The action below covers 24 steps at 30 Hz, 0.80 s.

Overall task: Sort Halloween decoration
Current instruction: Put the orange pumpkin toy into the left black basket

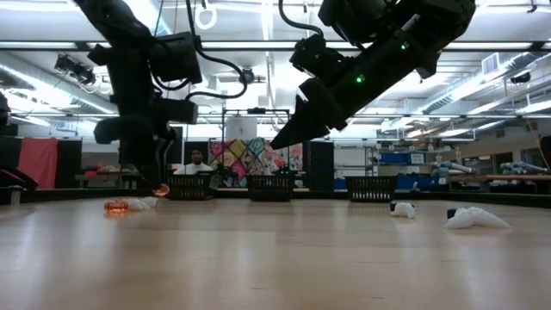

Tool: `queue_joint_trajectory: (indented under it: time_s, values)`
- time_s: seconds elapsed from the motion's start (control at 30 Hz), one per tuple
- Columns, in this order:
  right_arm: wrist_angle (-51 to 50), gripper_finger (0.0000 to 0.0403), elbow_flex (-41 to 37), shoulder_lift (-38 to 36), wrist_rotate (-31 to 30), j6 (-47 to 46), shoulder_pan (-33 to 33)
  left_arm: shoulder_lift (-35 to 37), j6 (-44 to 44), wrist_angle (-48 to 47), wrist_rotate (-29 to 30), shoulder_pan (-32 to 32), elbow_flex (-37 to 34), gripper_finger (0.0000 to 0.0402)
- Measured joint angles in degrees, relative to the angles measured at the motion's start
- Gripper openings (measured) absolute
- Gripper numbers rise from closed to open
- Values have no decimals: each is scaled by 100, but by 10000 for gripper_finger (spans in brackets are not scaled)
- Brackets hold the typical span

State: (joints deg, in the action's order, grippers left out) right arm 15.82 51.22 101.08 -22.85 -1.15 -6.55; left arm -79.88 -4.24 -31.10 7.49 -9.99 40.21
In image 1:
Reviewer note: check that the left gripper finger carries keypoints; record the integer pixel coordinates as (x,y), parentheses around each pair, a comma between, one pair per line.
(150,168)

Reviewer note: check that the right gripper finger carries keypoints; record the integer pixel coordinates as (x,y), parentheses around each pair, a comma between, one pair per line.
(314,116)

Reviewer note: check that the small orange translucent pumpkin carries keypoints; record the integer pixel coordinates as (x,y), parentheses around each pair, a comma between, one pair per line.
(116,206)
(162,190)

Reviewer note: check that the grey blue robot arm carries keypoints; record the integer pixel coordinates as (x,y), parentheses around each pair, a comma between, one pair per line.
(523,167)
(452,167)

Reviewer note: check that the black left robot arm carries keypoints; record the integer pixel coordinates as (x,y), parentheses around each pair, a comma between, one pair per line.
(116,43)

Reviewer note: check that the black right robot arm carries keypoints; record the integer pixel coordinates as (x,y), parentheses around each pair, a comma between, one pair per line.
(430,26)

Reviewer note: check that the small black Halloween figure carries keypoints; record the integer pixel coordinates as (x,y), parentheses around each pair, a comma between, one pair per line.
(392,206)
(450,213)

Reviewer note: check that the person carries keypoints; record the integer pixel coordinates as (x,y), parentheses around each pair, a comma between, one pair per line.
(193,165)

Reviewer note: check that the black plastic mesh basket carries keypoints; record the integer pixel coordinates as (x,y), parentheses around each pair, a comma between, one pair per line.
(370,189)
(271,188)
(189,187)

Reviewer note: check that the colourful patchwork quilt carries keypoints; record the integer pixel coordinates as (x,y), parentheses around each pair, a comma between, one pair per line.
(241,150)

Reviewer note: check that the blue storage bin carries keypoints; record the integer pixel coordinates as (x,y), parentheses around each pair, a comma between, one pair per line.
(419,183)
(396,158)

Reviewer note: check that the black ceiling spotlight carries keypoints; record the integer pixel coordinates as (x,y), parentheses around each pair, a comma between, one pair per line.
(73,69)

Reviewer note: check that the red cloth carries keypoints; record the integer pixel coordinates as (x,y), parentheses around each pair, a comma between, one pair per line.
(39,163)

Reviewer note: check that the white ceiling vent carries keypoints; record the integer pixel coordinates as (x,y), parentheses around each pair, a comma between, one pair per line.
(490,63)

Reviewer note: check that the black ceiling projector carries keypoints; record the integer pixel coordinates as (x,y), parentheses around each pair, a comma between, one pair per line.
(521,78)

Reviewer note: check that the wooden workbench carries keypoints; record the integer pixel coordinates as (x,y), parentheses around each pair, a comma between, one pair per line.
(495,177)

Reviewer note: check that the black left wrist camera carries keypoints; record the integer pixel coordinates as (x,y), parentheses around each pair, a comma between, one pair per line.
(176,111)

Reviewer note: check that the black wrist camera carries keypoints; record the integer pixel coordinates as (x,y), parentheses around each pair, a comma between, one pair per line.
(176,111)
(307,53)

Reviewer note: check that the black metal gantry frame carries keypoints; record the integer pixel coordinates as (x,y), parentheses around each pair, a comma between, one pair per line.
(256,110)

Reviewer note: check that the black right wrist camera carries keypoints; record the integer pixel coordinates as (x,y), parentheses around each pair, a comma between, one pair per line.
(307,53)

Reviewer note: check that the black overhead camera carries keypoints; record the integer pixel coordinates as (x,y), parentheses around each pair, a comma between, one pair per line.
(247,76)

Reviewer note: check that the black aluminium table frame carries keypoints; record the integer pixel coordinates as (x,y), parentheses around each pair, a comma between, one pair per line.
(473,197)

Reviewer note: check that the black overhead frame beam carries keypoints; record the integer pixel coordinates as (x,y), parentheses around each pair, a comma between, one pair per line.
(538,45)

